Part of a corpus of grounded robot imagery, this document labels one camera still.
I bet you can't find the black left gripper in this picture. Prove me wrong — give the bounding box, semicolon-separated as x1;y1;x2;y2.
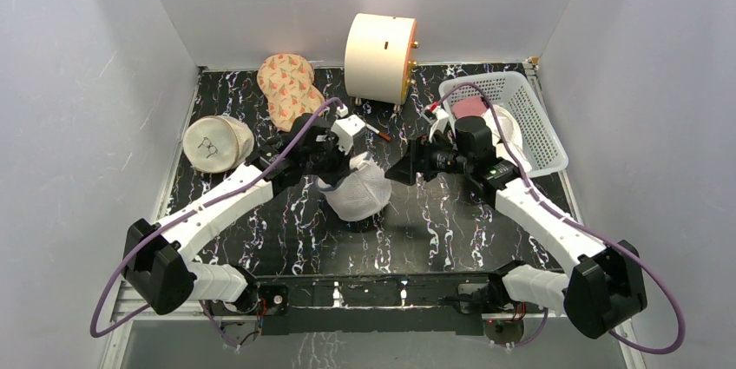
302;134;355;188

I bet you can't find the white mesh laundry bag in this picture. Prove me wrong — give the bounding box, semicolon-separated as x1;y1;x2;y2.
317;152;391;222

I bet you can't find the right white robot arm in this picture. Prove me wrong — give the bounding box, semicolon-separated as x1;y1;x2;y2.
385;116;647;339

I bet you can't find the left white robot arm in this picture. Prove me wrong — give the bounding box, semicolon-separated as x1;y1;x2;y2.
121;115;365;315

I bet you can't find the pink bra in basket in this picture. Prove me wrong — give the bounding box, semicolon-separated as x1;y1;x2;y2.
451;96;488;120

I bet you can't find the white bra in basket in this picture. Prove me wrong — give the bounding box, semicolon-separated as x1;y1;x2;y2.
483;104;533;173

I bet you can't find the cream mesh laundry bag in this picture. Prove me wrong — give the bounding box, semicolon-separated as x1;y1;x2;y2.
182;115;255;174

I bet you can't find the brown and white pen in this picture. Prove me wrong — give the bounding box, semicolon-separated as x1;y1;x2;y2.
365;123;391;142

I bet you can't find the white cylindrical drum appliance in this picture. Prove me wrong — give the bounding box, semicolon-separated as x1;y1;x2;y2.
344;13;418;111

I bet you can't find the white plastic mesh basket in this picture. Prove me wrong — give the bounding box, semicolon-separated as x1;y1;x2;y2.
438;71;568;178

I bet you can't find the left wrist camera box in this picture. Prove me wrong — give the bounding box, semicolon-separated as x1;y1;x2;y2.
331;115;366;155

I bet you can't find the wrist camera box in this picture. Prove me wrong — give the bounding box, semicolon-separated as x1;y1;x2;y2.
331;115;366;155
422;103;450;142

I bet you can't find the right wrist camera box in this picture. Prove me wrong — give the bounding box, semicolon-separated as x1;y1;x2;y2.
422;103;450;142

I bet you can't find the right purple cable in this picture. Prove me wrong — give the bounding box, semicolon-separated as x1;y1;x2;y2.
432;82;687;356

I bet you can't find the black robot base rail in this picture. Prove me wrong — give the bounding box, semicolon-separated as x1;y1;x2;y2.
204;271;548;338

